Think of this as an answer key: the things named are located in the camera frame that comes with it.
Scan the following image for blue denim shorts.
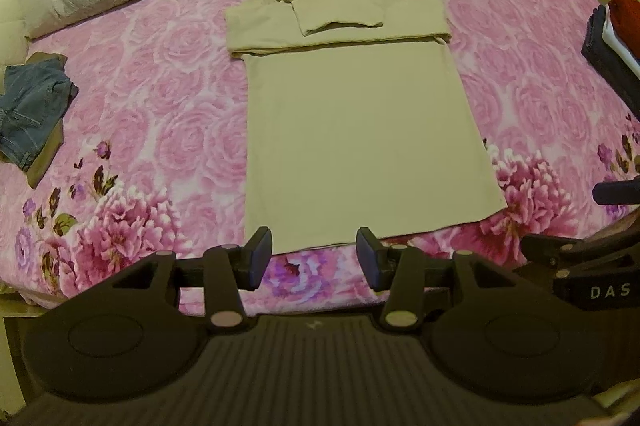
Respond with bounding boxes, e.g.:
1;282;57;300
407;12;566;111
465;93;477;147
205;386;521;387
0;58;79;171

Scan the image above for red folded garment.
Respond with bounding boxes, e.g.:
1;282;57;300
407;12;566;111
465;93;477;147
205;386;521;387
611;0;640;37

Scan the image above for beige shirt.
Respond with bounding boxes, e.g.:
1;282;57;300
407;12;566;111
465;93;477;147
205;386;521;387
225;0;508;254

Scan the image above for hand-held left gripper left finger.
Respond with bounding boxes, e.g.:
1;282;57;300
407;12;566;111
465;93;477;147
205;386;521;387
70;227;273;333

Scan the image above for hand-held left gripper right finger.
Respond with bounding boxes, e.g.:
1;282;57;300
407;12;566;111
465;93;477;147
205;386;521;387
356;228;551;333

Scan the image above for olive green garment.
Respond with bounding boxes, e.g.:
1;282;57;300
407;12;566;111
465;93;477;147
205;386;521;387
25;50;68;189

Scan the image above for stack of folded clothes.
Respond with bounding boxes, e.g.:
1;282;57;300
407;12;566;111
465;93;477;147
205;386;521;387
581;6;640;117

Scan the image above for pink floral blanket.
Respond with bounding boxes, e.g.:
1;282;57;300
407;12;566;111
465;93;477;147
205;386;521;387
0;0;640;322

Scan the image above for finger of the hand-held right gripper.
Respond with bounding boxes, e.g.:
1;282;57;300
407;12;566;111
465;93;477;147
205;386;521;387
592;178;640;207
520;231;640;279

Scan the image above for white folded garment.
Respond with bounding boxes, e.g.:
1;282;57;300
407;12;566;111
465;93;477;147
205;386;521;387
602;4;640;62

